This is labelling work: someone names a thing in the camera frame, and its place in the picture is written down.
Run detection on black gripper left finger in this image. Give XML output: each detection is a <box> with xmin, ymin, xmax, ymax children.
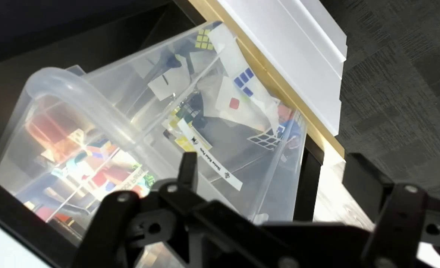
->
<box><xmin>71</xmin><ymin>151</ymin><xmax>216</xmax><ymax>268</ymax></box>

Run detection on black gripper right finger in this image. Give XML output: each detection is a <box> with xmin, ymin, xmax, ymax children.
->
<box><xmin>343</xmin><ymin>154</ymin><xmax>440</xmax><ymax>268</ymax></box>

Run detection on clear plastic storage box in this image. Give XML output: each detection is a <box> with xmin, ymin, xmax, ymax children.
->
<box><xmin>0</xmin><ymin>20</ymin><xmax>310</xmax><ymax>251</ymax></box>

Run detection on colourful puzzle pieces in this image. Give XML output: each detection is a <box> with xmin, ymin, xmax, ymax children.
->
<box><xmin>24</xmin><ymin>114</ymin><xmax>154</xmax><ymax>226</ymax></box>

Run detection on yellow white label strip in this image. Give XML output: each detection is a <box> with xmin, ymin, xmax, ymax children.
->
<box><xmin>161</xmin><ymin>117</ymin><xmax>245</xmax><ymax>193</ymax></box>

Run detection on grey patterned puzzle cube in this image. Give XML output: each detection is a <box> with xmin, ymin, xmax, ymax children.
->
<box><xmin>247</xmin><ymin>127</ymin><xmax>282</xmax><ymax>150</ymax></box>

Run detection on white paper with colour squares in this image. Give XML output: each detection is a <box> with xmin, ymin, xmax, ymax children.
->
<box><xmin>210</xmin><ymin>23</ymin><xmax>283</xmax><ymax>133</ymax></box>

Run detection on yellow white puzzle cube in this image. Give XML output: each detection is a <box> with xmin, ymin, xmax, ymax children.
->
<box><xmin>194</xmin><ymin>28</ymin><xmax>216</xmax><ymax>53</ymax></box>

